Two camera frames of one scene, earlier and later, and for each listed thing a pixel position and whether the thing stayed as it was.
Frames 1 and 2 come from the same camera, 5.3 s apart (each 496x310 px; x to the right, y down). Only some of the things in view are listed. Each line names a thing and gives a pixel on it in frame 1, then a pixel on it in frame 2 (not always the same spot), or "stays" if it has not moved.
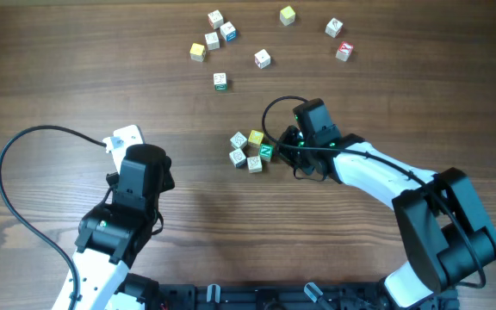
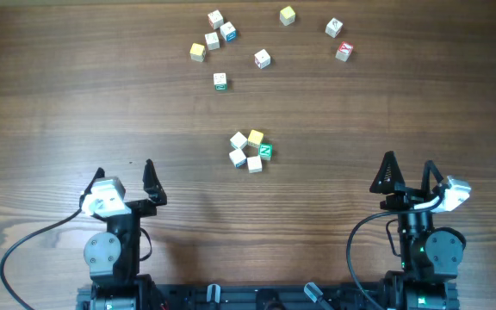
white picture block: x=238 y=158 stays
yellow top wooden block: x=255 y=139 stays
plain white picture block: x=254 y=164 stays
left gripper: x=167 y=181 → x=155 y=196
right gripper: x=286 y=154 → x=406 y=196
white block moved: x=238 y=140 stays
